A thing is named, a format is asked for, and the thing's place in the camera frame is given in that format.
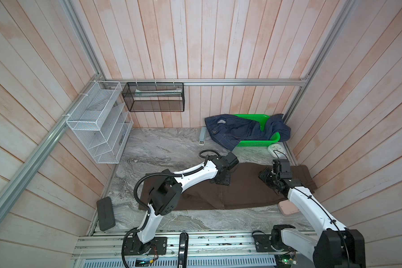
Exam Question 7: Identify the black handle on rail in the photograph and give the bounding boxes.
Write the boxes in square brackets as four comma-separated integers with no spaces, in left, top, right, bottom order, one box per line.
[177,232,189,268]

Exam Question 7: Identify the black corrugated cable hose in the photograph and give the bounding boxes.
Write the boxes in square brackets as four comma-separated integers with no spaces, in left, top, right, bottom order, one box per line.
[121,149,222,268]

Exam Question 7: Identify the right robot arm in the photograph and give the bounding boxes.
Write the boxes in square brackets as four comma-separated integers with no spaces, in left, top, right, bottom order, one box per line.
[259,159,366,268]

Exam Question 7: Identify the black rectangular pad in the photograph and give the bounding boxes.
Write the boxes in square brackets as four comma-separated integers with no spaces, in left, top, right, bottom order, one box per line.
[97,197,116,231]

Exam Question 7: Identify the black wire mesh basket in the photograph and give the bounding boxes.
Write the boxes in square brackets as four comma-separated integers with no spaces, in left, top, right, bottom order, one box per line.
[122,82,185,112]

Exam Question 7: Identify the aluminium front rail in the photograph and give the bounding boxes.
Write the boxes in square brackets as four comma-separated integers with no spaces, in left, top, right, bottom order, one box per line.
[70,230,350,259]

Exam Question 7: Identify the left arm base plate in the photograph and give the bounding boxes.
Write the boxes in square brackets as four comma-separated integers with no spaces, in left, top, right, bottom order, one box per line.
[121,236,168,256]

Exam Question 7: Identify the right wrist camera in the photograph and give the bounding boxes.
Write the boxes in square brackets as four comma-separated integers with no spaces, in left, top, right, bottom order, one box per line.
[273,159,292,179]

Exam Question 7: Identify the white wire mesh shelf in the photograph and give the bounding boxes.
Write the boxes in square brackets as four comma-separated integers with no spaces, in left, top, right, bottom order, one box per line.
[67,81,134,164]

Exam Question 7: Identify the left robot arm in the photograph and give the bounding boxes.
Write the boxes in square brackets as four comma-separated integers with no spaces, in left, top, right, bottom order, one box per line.
[121,150,239,257]

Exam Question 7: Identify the white round clock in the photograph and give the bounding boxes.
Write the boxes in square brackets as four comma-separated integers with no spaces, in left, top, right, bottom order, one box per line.
[267,143,287,159]

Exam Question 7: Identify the green plastic basket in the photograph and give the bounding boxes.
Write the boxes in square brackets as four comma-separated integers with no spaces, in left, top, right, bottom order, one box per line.
[236,114,280,147]

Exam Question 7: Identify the brown trousers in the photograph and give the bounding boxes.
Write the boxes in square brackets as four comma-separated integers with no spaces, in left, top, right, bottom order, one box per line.
[138,162,318,211]

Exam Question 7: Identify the dark blue denim jeans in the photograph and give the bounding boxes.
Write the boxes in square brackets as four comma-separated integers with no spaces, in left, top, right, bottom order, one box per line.
[204,114,291,151]

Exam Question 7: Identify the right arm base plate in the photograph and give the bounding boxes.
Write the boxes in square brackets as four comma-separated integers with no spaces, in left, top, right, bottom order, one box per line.
[252,233,295,253]

